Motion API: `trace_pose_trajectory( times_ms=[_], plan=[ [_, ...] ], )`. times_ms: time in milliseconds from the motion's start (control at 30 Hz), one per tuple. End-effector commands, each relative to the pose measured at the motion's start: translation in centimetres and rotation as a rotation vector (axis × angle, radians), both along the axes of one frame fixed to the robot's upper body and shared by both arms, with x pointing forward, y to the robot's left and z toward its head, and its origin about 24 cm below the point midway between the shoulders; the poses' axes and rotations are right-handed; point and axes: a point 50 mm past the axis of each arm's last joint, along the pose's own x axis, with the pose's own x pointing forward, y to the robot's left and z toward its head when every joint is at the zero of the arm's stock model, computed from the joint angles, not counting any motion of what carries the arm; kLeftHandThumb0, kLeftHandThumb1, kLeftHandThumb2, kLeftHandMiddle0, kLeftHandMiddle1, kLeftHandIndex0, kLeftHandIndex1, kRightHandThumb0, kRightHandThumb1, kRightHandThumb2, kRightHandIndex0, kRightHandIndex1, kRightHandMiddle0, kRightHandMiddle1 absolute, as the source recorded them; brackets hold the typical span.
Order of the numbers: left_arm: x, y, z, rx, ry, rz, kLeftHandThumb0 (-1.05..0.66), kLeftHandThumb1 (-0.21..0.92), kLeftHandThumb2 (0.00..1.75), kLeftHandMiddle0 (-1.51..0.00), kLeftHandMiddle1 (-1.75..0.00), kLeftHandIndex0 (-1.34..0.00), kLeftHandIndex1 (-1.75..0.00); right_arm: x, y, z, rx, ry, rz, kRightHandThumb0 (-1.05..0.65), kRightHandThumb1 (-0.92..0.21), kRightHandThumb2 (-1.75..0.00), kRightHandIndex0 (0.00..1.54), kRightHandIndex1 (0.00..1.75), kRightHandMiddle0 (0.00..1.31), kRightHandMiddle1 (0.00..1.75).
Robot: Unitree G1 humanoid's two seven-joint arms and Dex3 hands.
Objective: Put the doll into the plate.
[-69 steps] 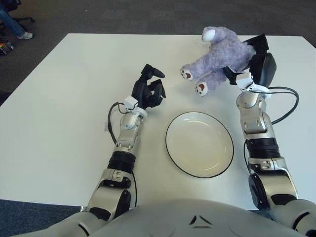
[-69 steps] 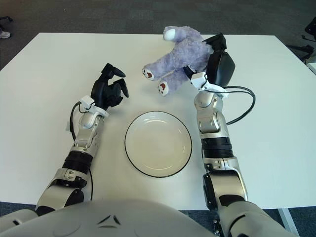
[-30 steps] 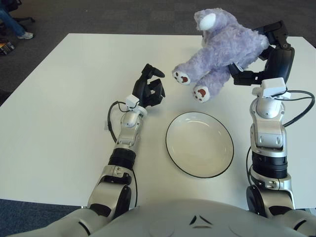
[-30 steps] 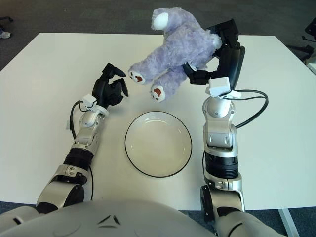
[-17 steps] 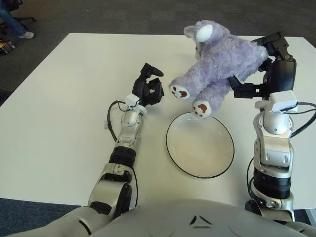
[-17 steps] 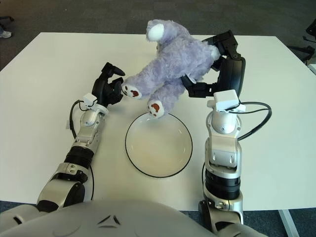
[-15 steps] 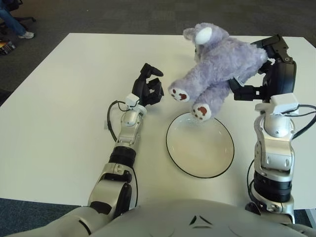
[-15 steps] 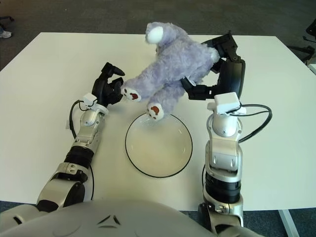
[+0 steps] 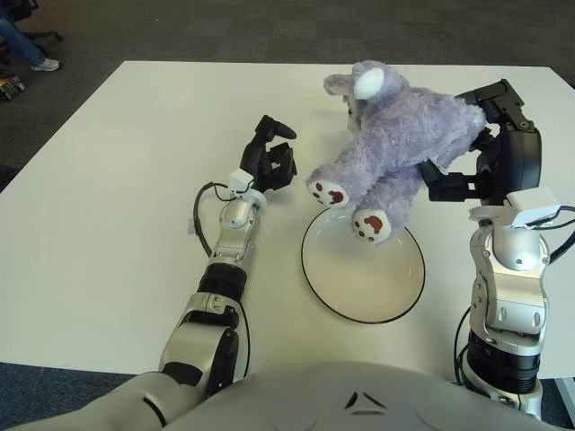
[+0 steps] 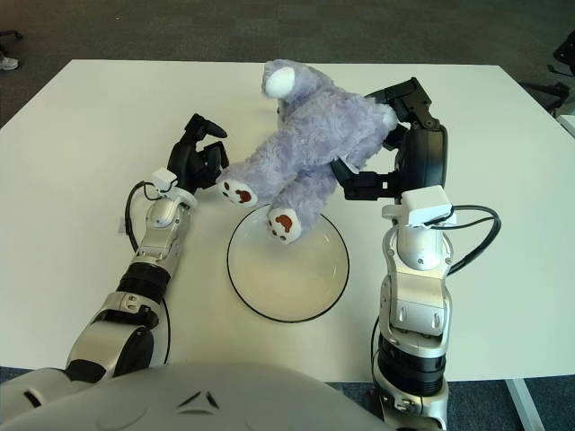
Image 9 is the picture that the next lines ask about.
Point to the blue jeans leg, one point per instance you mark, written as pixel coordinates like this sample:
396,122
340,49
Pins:
22,42

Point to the black swivel chair base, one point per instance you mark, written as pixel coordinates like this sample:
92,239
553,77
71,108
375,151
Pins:
45,36

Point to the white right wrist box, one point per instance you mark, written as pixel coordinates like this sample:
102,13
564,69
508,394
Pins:
532,204

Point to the white sneaker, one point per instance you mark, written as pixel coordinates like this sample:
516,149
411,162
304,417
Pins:
46,65

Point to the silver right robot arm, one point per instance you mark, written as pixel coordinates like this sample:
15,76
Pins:
512,292

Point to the white plate black rim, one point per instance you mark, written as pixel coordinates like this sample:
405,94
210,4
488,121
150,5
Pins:
359,283

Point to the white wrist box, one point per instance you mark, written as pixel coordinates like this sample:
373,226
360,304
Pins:
239,179
532,204

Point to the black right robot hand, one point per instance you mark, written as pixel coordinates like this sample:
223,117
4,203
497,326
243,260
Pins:
512,157

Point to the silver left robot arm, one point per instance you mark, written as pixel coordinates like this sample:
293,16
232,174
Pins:
224,251

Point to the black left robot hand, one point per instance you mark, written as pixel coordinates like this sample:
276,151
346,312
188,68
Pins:
258,159

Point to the silver robot torso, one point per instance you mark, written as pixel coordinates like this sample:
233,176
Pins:
314,399

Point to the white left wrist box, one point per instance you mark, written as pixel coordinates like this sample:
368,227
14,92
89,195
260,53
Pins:
239,179

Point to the white table leg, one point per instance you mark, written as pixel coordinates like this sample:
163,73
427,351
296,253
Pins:
566,388

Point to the purple plush bear doll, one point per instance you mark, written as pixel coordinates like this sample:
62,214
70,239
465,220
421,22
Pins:
404,143

